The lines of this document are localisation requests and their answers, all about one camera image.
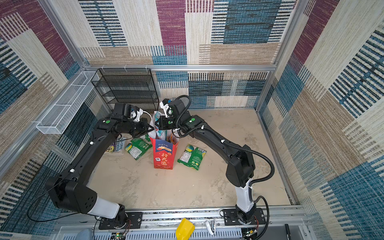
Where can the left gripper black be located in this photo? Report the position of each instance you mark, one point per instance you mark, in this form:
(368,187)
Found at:
(145,129)

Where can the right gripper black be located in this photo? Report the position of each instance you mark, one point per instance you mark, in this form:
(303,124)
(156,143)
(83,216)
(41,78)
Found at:
(163,125)

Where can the teal Fox's candy bag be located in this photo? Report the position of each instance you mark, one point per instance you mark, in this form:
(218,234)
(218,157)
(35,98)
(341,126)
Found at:
(161,134)

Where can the red paper gift bag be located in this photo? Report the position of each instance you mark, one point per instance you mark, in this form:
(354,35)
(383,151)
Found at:
(164,153)

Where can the orange snack bag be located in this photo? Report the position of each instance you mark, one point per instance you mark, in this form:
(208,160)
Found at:
(173,139)

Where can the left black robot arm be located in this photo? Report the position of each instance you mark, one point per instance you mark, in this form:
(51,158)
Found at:
(69,191)

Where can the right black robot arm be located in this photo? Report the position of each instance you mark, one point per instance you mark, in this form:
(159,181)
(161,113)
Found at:
(240,161)

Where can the green snack bag far left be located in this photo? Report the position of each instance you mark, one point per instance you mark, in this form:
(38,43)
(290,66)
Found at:
(137,148)

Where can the green snack bag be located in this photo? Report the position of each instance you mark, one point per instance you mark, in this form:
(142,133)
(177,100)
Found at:
(137,148)
(192,157)

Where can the green snack bag centre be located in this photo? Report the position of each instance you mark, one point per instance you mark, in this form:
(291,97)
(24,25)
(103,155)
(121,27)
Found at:
(192,157)

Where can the blue white snack pack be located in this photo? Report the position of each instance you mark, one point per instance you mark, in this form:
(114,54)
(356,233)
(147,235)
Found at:
(117,147)

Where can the yellow plastic object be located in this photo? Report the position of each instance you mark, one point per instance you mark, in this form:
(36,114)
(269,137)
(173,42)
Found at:
(185,230)

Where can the silver metal clip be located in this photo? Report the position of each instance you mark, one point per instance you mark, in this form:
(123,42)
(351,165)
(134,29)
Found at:
(211,227)

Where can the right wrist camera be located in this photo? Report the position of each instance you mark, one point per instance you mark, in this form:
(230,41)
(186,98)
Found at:
(172,108)

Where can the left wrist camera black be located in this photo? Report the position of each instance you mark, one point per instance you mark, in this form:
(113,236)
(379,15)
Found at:
(125,112)

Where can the black wire mesh shelf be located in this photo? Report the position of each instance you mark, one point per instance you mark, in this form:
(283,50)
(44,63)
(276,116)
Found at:
(135,87)

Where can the white wire mesh basket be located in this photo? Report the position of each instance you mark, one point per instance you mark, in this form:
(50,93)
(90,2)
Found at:
(59,116)

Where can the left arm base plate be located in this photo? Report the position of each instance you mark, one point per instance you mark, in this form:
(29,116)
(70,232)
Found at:
(132,220)

